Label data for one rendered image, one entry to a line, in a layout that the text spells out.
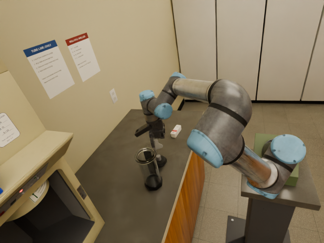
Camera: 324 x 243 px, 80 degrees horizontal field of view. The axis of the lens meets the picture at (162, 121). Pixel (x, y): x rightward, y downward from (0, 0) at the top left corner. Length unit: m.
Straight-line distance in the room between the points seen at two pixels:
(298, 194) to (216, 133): 0.70
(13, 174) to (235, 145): 0.56
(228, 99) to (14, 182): 0.55
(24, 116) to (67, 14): 0.91
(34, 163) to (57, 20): 0.98
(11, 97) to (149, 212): 0.75
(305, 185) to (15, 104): 1.21
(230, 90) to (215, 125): 0.11
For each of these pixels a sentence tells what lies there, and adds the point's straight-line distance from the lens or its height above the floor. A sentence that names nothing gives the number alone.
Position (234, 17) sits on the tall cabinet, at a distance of 3.15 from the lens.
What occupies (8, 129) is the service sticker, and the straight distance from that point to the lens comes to 0.67.
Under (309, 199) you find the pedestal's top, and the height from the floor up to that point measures 0.94.
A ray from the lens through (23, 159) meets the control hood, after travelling 0.64.
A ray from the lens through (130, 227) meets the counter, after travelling 1.03.
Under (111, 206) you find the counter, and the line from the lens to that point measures 1.13.
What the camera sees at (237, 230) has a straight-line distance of 2.02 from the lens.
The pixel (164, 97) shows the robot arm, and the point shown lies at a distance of 0.86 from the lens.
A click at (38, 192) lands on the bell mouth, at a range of 0.79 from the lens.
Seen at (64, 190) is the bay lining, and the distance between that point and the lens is 0.91.
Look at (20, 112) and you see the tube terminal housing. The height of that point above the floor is 1.60.
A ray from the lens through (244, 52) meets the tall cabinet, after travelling 3.25.
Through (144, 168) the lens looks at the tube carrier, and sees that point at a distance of 0.98.
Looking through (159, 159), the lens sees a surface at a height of 0.99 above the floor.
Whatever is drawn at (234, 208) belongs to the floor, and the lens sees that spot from 2.13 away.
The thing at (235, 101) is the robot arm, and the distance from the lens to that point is 0.53.
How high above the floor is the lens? 1.81
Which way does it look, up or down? 33 degrees down
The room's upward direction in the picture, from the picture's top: 12 degrees counter-clockwise
